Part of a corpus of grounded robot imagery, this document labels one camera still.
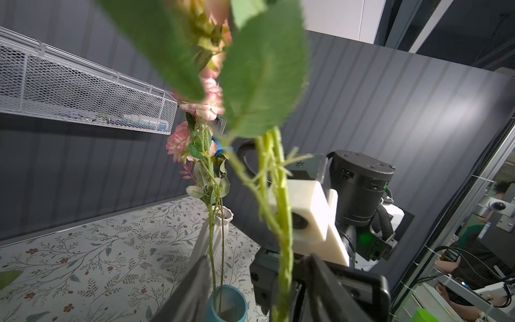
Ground peach rose flower stem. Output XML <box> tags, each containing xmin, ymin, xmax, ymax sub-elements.
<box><xmin>99</xmin><ymin>1</ymin><xmax>308</xmax><ymax>321</ymax></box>

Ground pink carnation flower stem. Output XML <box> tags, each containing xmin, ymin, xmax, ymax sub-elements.
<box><xmin>165</xmin><ymin>76</ymin><xmax>232</xmax><ymax>315</ymax></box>

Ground white wire mesh basket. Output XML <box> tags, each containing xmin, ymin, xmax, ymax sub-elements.
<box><xmin>1</xmin><ymin>28</ymin><xmax>178</xmax><ymax>135</ymax></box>

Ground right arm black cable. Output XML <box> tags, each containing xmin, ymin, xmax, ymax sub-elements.
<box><xmin>235</xmin><ymin>138</ymin><xmax>266</xmax><ymax>182</ymax></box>

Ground blue ceramic vase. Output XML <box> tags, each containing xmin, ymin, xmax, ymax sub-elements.
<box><xmin>205</xmin><ymin>284</ymin><xmax>249</xmax><ymax>322</ymax></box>

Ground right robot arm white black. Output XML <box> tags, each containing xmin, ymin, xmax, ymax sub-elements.
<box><xmin>287</xmin><ymin>150</ymin><xmax>412</xmax><ymax>321</ymax></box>

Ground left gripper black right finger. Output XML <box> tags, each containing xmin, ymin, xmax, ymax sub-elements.
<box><xmin>300</xmin><ymin>255</ymin><xmax>371</xmax><ymax>322</ymax></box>

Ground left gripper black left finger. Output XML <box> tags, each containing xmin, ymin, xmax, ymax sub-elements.
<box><xmin>150</xmin><ymin>256</ymin><xmax>210</xmax><ymax>322</ymax></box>

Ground white ribbed ceramic vase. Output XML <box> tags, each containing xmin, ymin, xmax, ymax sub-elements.
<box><xmin>186</xmin><ymin>206</ymin><xmax>233</xmax><ymax>270</ymax></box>

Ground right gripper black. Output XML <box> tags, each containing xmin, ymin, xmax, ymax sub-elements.
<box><xmin>249</xmin><ymin>248</ymin><xmax>392</xmax><ymax>321</ymax></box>

